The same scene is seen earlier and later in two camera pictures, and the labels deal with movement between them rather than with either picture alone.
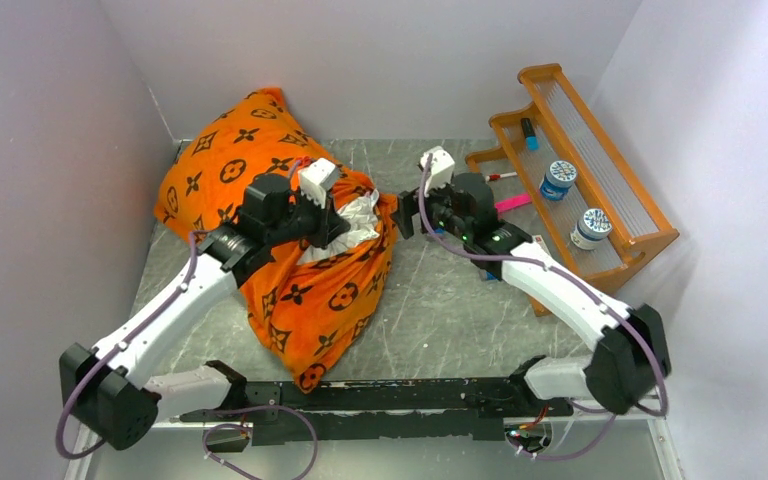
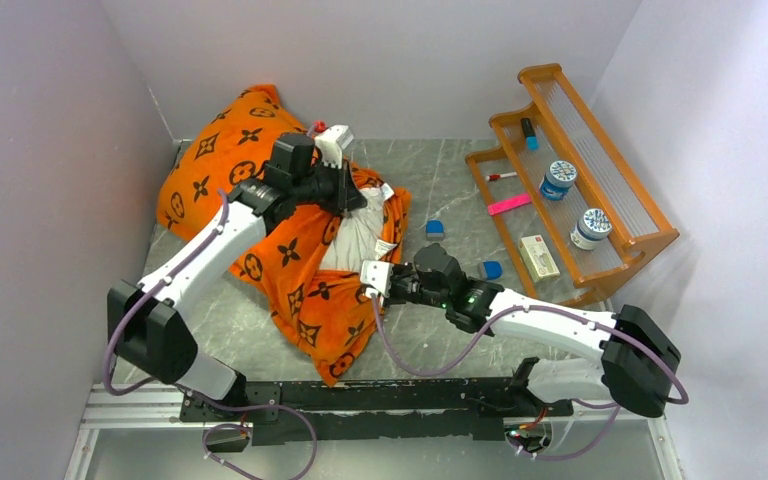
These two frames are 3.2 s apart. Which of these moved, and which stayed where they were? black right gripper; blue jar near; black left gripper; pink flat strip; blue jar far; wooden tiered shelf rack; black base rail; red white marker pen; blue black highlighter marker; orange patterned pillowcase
Moved: black right gripper; orange patterned pillowcase; black left gripper
Stayed: blue jar far; black base rail; blue black highlighter marker; wooden tiered shelf rack; blue jar near; pink flat strip; red white marker pen
